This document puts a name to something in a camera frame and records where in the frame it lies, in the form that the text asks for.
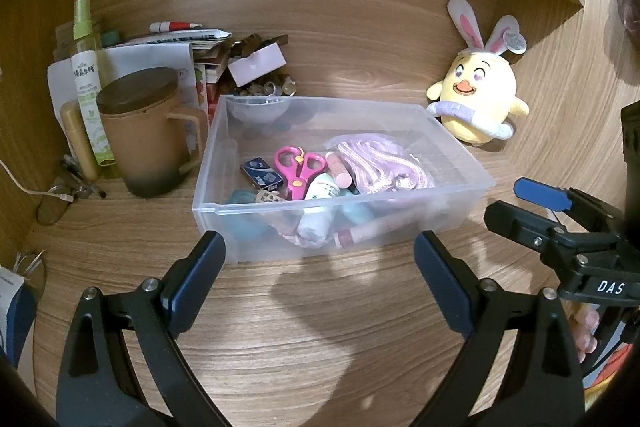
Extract white small bottle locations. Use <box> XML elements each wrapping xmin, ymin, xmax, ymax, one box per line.
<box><xmin>295</xmin><ymin>172</ymin><xmax>345</xmax><ymax>249</ymax></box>

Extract stack of booklets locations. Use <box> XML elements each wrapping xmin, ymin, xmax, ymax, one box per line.
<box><xmin>120</xmin><ymin>27</ymin><xmax>290</xmax><ymax>100</ymax></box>

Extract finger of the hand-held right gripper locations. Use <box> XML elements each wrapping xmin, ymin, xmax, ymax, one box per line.
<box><xmin>515</xmin><ymin>178</ymin><xmax>626</xmax><ymax>235</ymax></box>
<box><xmin>484</xmin><ymin>201</ymin><xmax>583</xmax><ymax>265</ymax></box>

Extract green spray bottle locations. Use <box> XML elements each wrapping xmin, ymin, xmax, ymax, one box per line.
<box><xmin>70</xmin><ymin>0</ymin><xmax>118</xmax><ymax>168</ymax></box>

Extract dark blue small box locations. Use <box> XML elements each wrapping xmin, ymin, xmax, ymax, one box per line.
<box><xmin>241</xmin><ymin>157</ymin><xmax>285</xmax><ymax>190</ymax></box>

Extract white paper sheet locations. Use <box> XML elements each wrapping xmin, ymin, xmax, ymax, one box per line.
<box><xmin>47</xmin><ymin>43</ymin><xmax>195</xmax><ymax>108</ymax></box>

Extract person's right hand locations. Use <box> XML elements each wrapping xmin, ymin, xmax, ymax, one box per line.
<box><xmin>574</xmin><ymin>309</ymin><xmax>600</xmax><ymax>364</ymax></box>

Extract brown ceramic mug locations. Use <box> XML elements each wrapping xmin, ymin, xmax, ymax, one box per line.
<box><xmin>96</xmin><ymin>67</ymin><xmax>208</xmax><ymax>198</ymax></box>

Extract yellow chick plush toy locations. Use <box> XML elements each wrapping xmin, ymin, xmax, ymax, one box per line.
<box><xmin>426</xmin><ymin>0</ymin><xmax>531</xmax><ymax>145</ymax></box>

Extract pink lip balm stick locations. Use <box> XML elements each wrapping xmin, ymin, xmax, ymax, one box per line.
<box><xmin>325</xmin><ymin>151</ymin><xmax>353</xmax><ymax>188</ymax></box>

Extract pink rope bundle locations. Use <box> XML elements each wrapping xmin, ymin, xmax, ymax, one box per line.
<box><xmin>325</xmin><ymin>134</ymin><xmax>436</xmax><ymax>202</ymax></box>

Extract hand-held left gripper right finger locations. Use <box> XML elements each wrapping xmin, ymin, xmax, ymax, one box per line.
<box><xmin>414</xmin><ymin>231</ymin><xmax>586</xmax><ymax>427</ymax></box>

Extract bowl of metal clips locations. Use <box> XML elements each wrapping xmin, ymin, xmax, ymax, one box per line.
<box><xmin>220</xmin><ymin>76</ymin><xmax>298</xmax><ymax>128</ymax></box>

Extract white cable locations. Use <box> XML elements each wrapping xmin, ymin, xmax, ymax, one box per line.
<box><xmin>0</xmin><ymin>159</ymin><xmax>71</xmax><ymax>204</ymax></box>

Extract red white marker pen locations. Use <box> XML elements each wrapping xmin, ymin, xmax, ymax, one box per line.
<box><xmin>149</xmin><ymin>20</ymin><xmax>203</xmax><ymax>34</ymax></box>

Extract gold cylindrical bottle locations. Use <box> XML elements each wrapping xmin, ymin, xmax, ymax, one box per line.
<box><xmin>60</xmin><ymin>102</ymin><xmax>99</xmax><ymax>180</ymax></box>

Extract clear pink tube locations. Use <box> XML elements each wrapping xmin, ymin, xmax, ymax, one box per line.
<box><xmin>334</xmin><ymin>212</ymin><xmax>426</xmax><ymax>250</ymax></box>

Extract blue white package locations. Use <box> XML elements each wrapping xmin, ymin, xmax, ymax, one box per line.
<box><xmin>0</xmin><ymin>264</ymin><xmax>40</xmax><ymax>358</ymax></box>

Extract dark brown mug lid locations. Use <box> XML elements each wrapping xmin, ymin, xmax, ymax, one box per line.
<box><xmin>96</xmin><ymin>67</ymin><xmax>180</xmax><ymax>112</ymax></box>

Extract clear plastic storage box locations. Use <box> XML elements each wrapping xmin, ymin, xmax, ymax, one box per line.
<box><xmin>192</xmin><ymin>94</ymin><xmax>497</xmax><ymax>264</ymax></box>

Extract orange yellow clothing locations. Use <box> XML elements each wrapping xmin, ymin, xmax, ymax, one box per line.
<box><xmin>585</xmin><ymin>342</ymin><xmax>640</xmax><ymax>393</ymax></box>

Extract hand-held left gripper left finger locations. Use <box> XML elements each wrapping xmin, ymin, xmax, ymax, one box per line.
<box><xmin>56</xmin><ymin>231</ymin><xmax>227</xmax><ymax>427</ymax></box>

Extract pink scissors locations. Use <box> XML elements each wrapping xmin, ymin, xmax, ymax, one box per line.
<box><xmin>274</xmin><ymin>146</ymin><xmax>327</xmax><ymax>200</ymax></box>

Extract wire frame eyeglasses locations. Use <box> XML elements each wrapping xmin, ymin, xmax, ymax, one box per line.
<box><xmin>36</xmin><ymin>184</ymin><xmax>108</xmax><ymax>226</ymax></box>

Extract small pink white box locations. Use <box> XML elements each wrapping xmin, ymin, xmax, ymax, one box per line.
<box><xmin>227</xmin><ymin>43</ymin><xmax>287</xmax><ymax>88</ymax></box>

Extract teal tape roll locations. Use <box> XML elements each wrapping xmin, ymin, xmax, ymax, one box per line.
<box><xmin>227</xmin><ymin>189</ymin><xmax>273</xmax><ymax>240</ymax></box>

